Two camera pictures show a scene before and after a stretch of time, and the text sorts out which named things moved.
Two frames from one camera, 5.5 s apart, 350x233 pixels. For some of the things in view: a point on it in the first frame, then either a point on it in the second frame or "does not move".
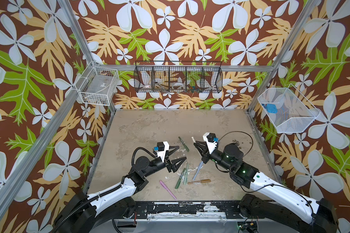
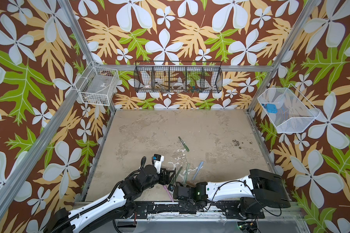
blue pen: [198, 170] does not move
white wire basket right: [288, 110] does not move
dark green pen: [185, 146] does not move
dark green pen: [180, 178] → [180, 169]
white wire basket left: [96, 85] does not move
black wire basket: [178, 76] does not move
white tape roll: [178, 85] does not move
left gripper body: [165, 163] → [162, 180]
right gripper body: [205, 153] → [178, 191]
